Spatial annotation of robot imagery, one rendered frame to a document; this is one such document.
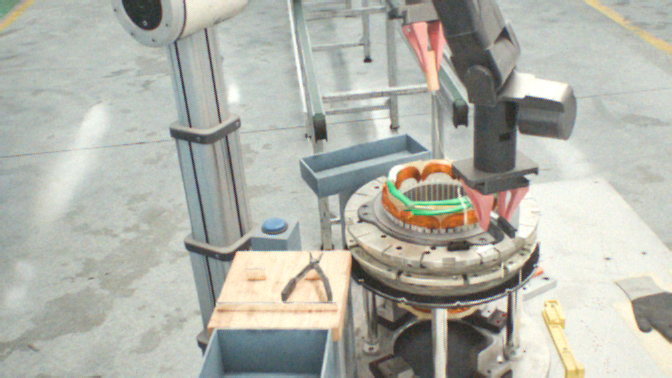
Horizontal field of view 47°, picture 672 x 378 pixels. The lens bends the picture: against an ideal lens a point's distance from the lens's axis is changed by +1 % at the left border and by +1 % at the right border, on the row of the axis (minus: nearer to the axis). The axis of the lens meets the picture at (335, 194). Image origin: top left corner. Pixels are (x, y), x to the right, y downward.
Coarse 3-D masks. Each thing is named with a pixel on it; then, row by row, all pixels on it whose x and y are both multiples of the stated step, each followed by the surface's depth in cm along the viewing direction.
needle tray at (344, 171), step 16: (368, 144) 161; (384, 144) 162; (400, 144) 164; (416, 144) 160; (304, 160) 156; (320, 160) 158; (336, 160) 159; (352, 160) 161; (368, 160) 162; (384, 160) 161; (400, 160) 153; (416, 160) 154; (304, 176) 156; (320, 176) 157; (336, 176) 149; (352, 176) 150; (368, 176) 151; (384, 176) 153; (320, 192) 149; (336, 192) 150; (352, 192) 153
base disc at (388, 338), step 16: (496, 304) 151; (416, 320) 149; (448, 320) 149; (528, 320) 146; (384, 336) 145; (496, 336) 143; (528, 336) 142; (544, 336) 142; (384, 352) 141; (528, 352) 138; (544, 352) 138; (368, 368) 138; (512, 368) 135; (528, 368) 135; (544, 368) 134
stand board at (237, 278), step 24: (240, 264) 123; (264, 264) 122; (288, 264) 121; (336, 264) 120; (240, 288) 117; (264, 288) 116; (312, 288) 115; (336, 288) 115; (216, 312) 112; (240, 312) 111; (264, 312) 111; (288, 312) 110; (312, 312) 110; (336, 312) 110; (336, 336) 107
